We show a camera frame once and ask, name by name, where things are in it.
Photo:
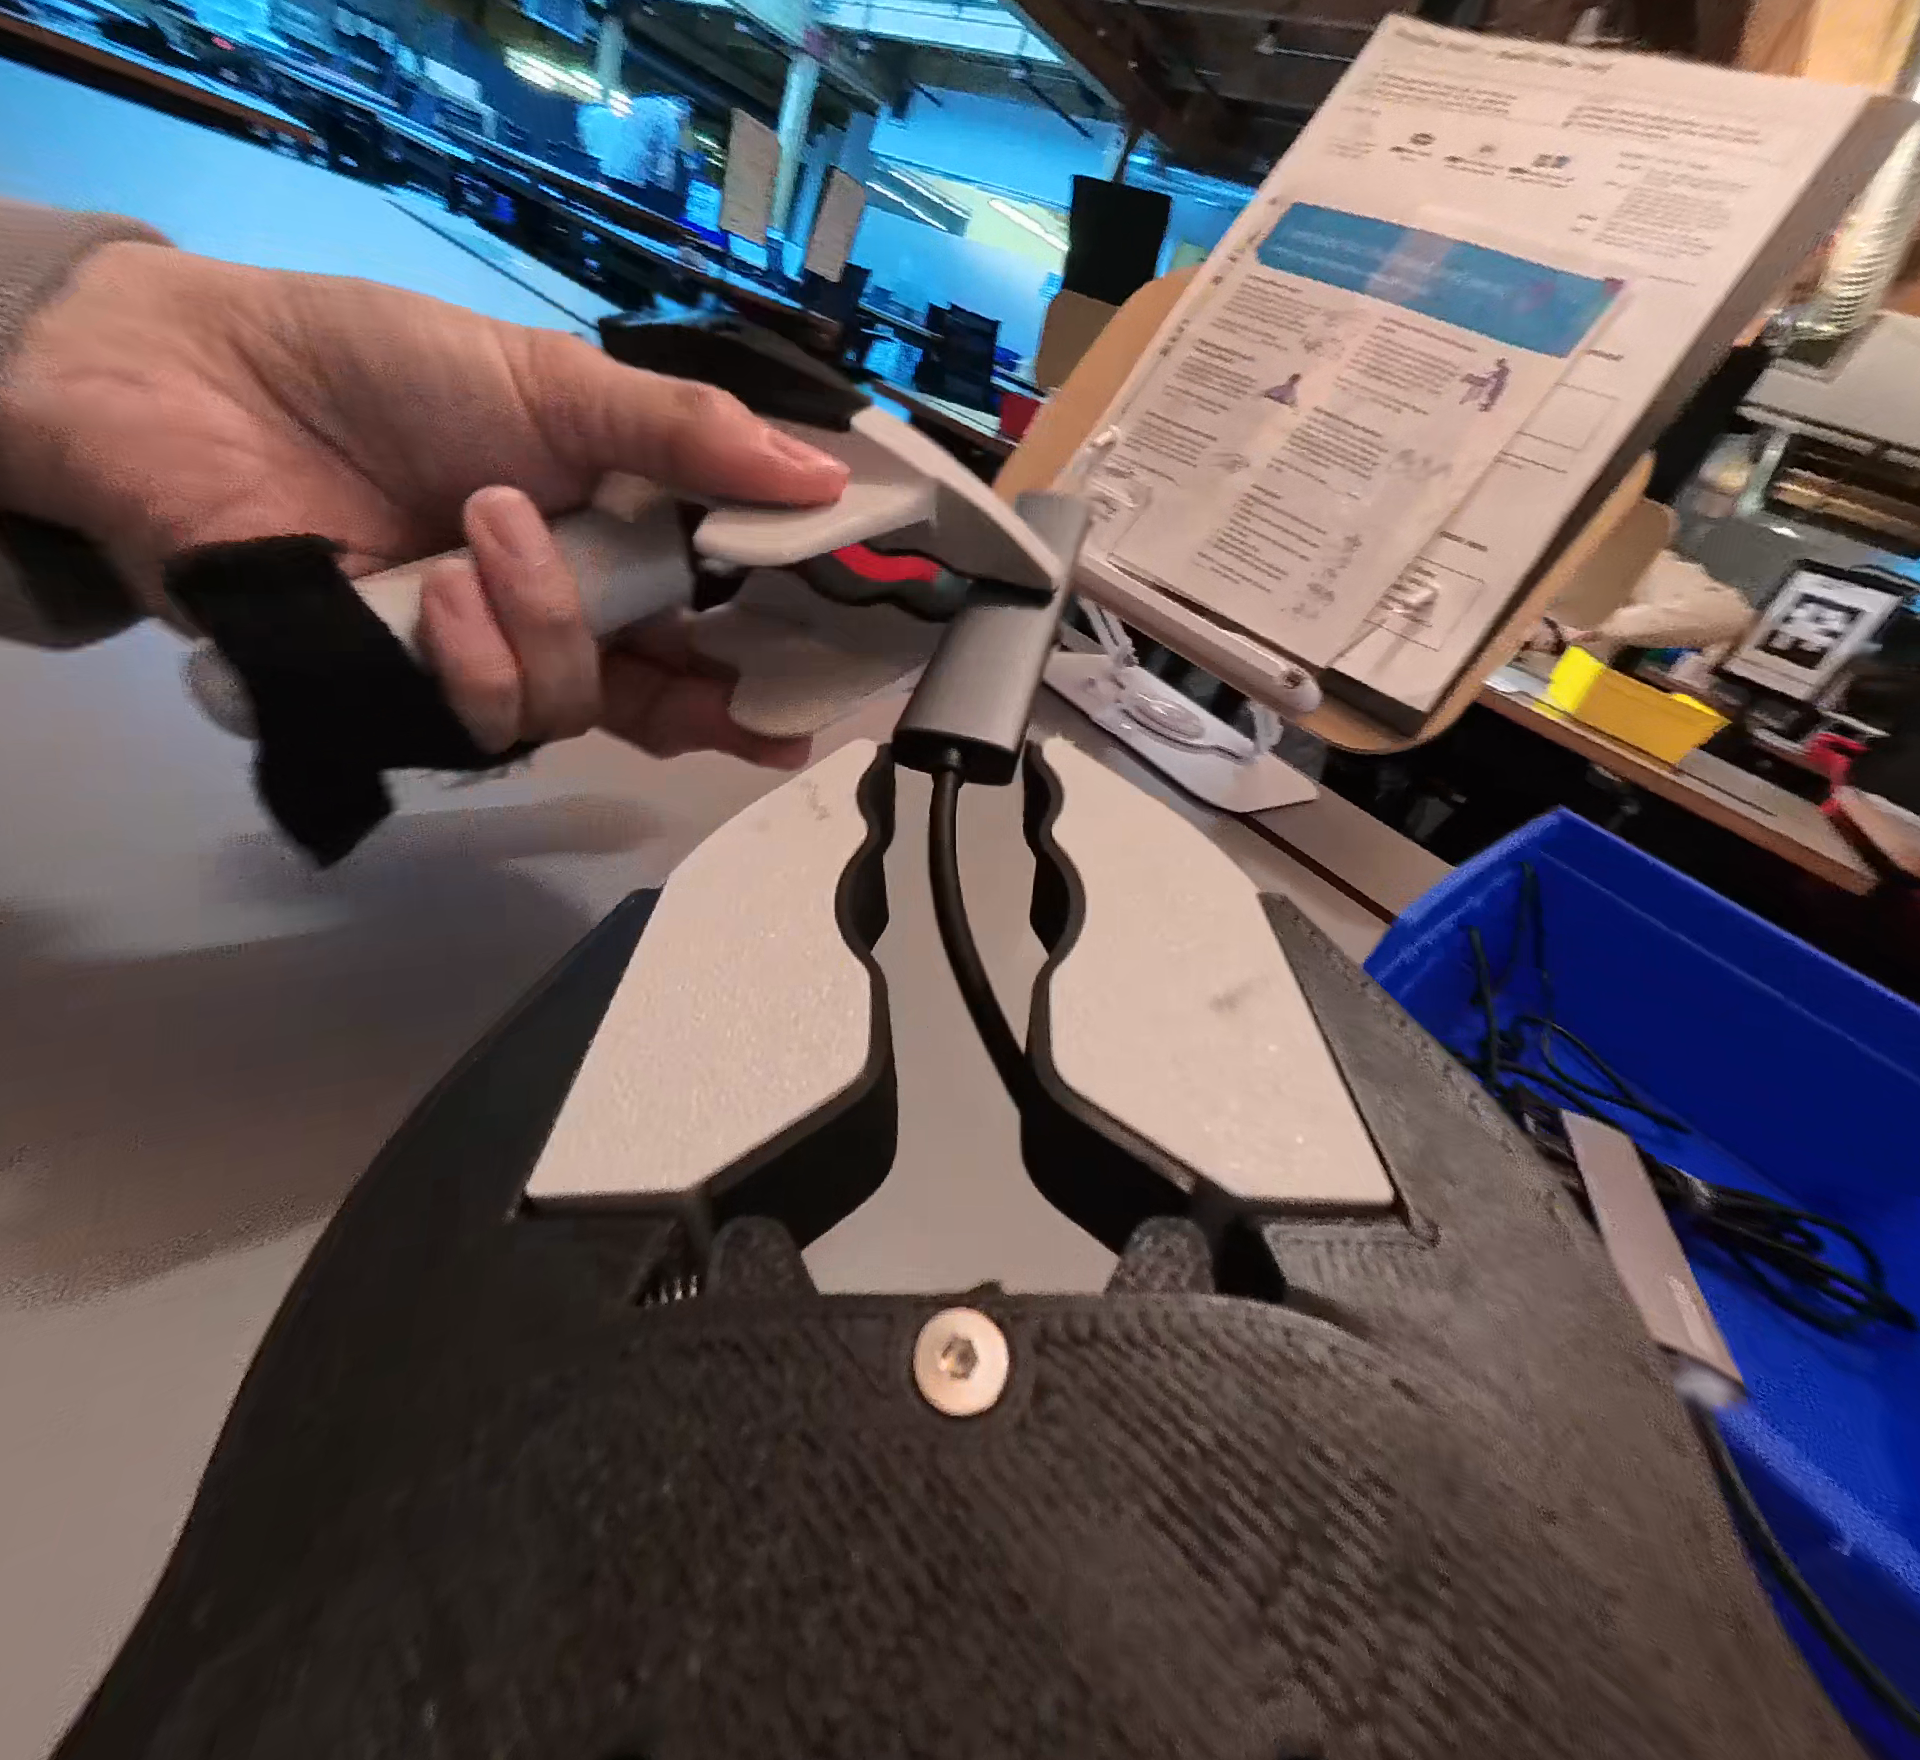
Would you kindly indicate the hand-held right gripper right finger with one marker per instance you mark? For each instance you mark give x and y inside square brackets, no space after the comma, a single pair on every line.
[1200,1010]

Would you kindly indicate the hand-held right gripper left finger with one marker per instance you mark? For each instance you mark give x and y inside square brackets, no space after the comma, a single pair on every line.
[704,1010]

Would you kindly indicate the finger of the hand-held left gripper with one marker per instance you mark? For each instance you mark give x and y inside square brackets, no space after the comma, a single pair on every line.
[938,493]
[809,673]

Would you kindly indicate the grey usb-c adapter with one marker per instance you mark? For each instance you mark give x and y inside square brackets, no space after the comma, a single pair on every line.
[982,658]
[1651,1251]

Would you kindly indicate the person's left forearm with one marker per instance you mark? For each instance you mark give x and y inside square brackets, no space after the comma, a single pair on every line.
[45,253]

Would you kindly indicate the person's left hand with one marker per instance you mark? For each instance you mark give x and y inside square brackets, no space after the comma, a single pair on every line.
[301,411]

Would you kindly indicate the brown hanging board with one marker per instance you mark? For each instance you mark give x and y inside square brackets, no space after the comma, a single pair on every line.
[746,178]
[835,223]

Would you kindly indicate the white document stand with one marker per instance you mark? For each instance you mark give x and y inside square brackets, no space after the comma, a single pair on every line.
[1184,740]

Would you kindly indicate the black rectangular panel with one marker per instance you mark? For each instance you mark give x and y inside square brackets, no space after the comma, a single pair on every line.
[1118,239]

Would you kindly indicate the blue banner instruction sheet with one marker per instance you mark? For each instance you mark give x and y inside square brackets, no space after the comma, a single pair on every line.
[1349,440]

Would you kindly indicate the yellow plastic bin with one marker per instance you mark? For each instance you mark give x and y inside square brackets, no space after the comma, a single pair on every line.
[1629,711]

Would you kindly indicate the blue plastic bin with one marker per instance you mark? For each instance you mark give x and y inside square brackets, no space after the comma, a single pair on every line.
[1770,980]

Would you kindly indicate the red clamp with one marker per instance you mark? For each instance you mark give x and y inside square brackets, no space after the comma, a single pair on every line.
[1838,758]

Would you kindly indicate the black white printed tag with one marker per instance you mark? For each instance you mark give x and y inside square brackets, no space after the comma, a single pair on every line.
[1824,627]

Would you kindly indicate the large white printed sheet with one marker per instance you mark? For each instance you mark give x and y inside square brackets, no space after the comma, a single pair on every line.
[1576,126]

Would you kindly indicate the silver ventilation duct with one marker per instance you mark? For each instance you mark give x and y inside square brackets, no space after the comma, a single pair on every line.
[1877,275]

